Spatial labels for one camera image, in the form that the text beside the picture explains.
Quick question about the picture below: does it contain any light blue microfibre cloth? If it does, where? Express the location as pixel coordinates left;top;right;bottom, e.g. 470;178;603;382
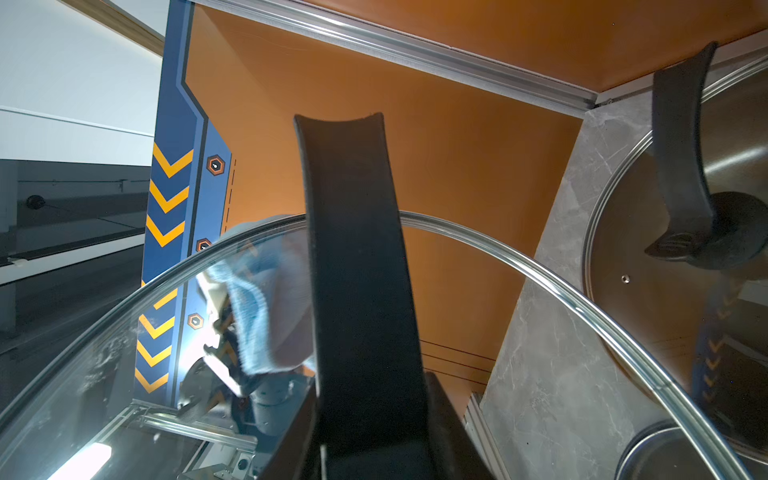
196;230;316;375

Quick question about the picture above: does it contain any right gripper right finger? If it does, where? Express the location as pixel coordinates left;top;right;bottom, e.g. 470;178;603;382
425;372;494;480

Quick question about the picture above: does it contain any aluminium front rail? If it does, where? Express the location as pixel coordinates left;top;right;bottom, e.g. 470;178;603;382
93;402;257;479

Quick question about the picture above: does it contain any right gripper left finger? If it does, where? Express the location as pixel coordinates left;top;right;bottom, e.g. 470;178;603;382
258;385;318;480

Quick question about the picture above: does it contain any large glass pot lid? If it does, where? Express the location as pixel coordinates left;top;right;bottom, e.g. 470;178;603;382
584;44;767;462

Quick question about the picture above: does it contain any left aluminium corner post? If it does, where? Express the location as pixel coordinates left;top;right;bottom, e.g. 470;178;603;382
200;0;598;118

